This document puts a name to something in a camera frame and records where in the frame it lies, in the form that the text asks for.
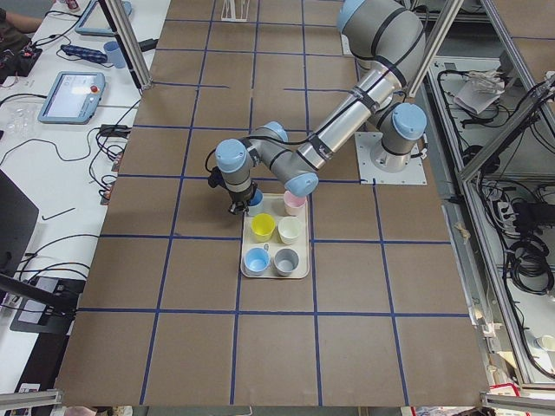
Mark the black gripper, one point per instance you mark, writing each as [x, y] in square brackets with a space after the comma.
[241, 198]

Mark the light blue ikea cup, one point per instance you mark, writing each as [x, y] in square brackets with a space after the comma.
[256, 205]

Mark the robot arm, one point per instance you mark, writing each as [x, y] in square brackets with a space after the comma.
[388, 41]

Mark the yellow cup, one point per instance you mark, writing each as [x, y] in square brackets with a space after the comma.
[263, 226]

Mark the pink cup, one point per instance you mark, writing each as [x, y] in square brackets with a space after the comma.
[293, 204]

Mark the cream white cup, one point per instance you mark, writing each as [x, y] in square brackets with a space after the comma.
[289, 230]

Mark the blue cup on tray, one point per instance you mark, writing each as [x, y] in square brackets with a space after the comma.
[256, 261]

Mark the grey cup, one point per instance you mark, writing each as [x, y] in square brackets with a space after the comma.
[286, 261]

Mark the blue cup on desk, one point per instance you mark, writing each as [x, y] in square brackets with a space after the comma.
[114, 54]

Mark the cream plastic tray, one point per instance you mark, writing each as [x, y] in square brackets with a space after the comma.
[274, 205]

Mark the black power adapter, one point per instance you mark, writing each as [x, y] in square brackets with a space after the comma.
[117, 131]

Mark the near teach pendant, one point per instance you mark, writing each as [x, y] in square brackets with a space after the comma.
[73, 98]

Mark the teach pendant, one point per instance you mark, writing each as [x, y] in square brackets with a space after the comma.
[93, 22]
[73, 98]

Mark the blue plaid cloth pouch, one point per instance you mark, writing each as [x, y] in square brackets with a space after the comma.
[90, 55]

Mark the far teach pendant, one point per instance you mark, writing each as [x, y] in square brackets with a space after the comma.
[93, 22]

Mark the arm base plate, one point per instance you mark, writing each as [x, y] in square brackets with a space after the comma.
[378, 167]

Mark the white wire cup rack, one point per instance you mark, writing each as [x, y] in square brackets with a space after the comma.
[235, 11]

